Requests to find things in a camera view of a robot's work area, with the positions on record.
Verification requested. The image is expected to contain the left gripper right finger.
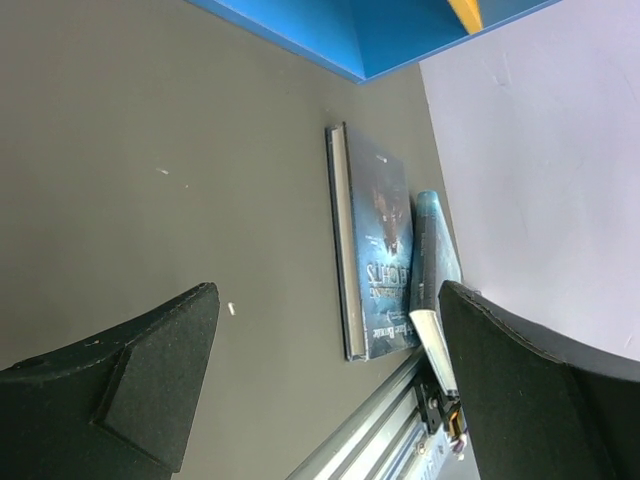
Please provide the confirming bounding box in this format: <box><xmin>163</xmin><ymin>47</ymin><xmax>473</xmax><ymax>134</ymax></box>
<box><xmin>439</xmin><ymin>281</ymin><xmax>639</xmax><ymax>479</ymax></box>

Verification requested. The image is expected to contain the teal blue cover book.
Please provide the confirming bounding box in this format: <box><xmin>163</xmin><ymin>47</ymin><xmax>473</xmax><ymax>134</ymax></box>
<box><xmin>409</xmin><ymin>190</ymin><xmax>461</xmax><ymax>397</ymax></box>

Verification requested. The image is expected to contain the aluminium mounting rail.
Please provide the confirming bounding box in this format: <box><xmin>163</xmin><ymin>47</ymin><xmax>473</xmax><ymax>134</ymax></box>
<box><xmin>288</xmin><ymin>349</ymin><xmax>480</xmax><ymax>479</ymax></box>

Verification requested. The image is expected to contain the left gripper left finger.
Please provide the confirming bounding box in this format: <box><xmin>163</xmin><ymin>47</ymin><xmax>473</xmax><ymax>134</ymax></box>
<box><xmin>1</xmin><ymin>282</ymin><xmax>220</xmax><ymax>479</ymax></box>

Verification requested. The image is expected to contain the blue pink yellow shelf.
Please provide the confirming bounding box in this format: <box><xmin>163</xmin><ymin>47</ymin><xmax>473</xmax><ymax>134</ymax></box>
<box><xmin>195</xmin><ymin>0</ymin><xmax>549</xmax><ymax>84</ymax></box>

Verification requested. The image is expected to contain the dark Wuthering Heights book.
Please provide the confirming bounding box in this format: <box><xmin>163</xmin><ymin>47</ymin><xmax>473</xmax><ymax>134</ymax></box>
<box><xmin>325</xmin><ymin>123</ymin><xmax>419</xmax><ymax>362</ymax></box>

